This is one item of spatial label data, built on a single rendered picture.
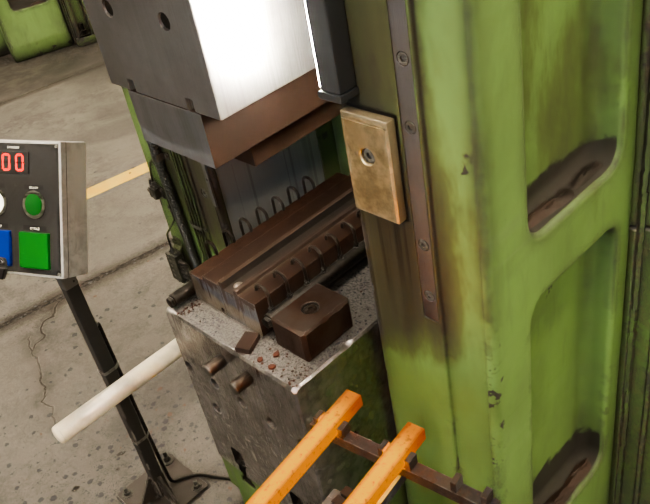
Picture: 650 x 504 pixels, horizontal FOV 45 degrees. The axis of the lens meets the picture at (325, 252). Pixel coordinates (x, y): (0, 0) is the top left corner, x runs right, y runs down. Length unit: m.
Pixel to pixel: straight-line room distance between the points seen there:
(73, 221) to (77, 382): 1.33
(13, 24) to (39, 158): 4.48
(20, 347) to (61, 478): 0.74
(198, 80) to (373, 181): 0.29
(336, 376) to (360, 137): 0.46
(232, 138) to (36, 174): 0.58
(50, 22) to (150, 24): 5.00
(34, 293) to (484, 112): 2.72
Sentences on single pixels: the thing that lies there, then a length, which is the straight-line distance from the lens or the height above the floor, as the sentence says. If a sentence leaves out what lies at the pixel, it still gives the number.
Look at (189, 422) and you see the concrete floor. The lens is 2.65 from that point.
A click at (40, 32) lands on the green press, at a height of 0.16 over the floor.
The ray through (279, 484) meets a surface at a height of 0.95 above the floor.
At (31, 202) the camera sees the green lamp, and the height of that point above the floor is 1.09.
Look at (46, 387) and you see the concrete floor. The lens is 3.01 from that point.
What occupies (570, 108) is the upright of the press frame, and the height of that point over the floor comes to 1.24.
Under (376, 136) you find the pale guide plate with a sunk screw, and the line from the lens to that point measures 1.11.
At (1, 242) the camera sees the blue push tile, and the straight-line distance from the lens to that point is 1.78.
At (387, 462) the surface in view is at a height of 0.95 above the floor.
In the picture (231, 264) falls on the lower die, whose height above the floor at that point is 0.99.
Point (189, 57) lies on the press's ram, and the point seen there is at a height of 1.46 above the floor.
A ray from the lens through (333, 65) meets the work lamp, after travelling 1.09.
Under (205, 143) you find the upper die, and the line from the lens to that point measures 1.23.
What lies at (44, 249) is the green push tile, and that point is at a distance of 1.71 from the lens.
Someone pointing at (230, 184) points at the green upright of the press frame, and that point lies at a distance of 1.63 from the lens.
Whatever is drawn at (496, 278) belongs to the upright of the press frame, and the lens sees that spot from 1.16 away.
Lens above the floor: 1.85
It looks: 36 degrees down
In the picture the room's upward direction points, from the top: 12 degrees counter-clockwise
